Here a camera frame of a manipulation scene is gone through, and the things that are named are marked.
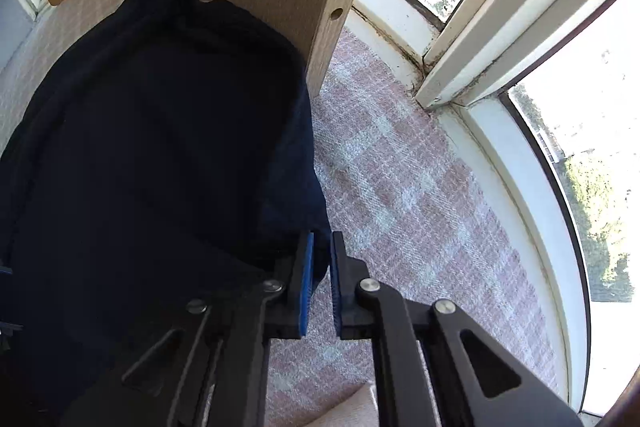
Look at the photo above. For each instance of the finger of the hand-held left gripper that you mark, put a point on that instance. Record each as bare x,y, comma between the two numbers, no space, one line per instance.
4,271

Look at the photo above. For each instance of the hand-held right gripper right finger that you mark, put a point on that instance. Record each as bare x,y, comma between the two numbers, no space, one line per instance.
336,292

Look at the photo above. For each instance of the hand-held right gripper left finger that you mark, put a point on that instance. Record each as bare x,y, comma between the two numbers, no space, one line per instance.
305,287

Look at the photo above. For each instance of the navy blue sweatshirt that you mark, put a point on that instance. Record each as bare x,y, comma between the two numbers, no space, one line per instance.
150,132

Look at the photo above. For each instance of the cream buttoned shirt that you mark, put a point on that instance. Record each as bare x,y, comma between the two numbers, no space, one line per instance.
345,407

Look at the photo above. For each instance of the pink plaid cloth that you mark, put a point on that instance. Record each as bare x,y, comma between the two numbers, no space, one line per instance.
400,182

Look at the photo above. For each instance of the green trees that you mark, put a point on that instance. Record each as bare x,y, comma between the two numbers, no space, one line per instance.
595,207

